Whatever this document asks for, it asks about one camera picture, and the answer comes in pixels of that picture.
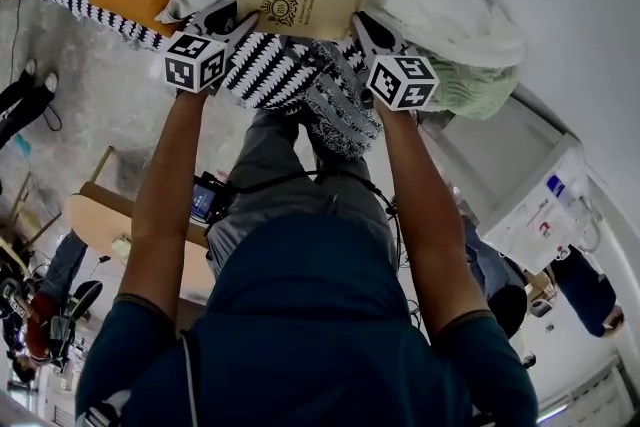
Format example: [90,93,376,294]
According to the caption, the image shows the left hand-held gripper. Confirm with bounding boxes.
[163,0,262,95]

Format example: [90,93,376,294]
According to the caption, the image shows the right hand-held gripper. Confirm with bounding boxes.
[349,12,441,113]

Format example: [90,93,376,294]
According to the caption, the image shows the tan hardcover book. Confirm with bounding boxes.
[234,0,369,43]

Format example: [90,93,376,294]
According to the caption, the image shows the person's right forearm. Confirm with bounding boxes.
[373,106,490,334]

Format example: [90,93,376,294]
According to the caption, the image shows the person's left forearm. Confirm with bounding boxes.
[116,88,212,314]

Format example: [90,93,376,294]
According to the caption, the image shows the wooden coffee table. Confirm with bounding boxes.
[66,145,212,305]

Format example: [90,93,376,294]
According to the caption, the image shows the white fluffy blanket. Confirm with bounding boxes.
[356,0,528,67]

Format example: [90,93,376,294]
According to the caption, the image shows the grey fringed woven blanket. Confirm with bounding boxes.
[296,39,387,160]

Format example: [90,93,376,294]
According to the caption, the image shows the green knitted blanket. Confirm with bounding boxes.
[411,42,520,123]

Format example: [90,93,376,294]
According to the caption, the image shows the person's grey trousers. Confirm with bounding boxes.
[206,107,402,277]

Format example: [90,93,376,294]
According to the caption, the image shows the small black monitor device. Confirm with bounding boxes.
[191,171,232,223]

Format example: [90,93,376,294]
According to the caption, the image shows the white sink cabinet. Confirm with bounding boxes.
[433,81,607,275]

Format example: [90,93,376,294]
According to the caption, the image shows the blue white bottle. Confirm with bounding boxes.
[545,171,577,202]

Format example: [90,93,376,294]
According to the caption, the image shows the person's teal shirt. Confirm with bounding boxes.
[74,213,540,427]

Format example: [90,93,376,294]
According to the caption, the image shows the black body cable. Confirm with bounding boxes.
[219,168,402,241]

